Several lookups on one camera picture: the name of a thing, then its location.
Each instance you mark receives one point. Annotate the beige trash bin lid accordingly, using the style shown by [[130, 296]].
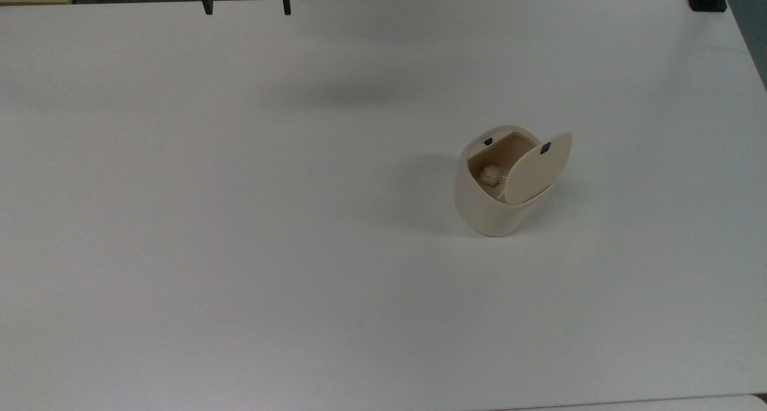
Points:
[[536, 171]]

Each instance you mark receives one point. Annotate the beige trash bin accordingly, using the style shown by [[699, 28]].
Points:
[[479, 210]]

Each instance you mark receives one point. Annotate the crumpled paper ball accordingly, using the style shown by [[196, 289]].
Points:
[[491, 175]]

